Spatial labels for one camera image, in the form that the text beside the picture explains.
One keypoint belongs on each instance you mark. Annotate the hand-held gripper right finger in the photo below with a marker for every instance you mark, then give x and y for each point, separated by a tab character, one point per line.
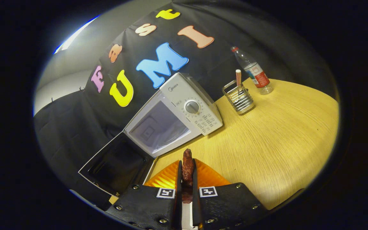
195	191

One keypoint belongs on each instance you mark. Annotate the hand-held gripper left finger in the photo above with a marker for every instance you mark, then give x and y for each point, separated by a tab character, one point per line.
178	191

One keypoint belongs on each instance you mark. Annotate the red-brown meat slice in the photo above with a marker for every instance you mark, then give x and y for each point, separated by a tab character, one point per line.
187	169

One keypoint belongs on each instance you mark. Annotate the white toaster oven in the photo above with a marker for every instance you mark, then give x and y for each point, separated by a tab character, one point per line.
200	111

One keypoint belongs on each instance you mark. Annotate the red striped straw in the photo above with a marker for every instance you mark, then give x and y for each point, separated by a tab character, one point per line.
238	76

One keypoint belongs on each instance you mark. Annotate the black backdrop cloth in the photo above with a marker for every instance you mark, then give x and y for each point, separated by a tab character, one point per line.
69	127

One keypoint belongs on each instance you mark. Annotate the clear red-label plastic bottle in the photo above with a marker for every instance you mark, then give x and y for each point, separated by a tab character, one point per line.
256	73

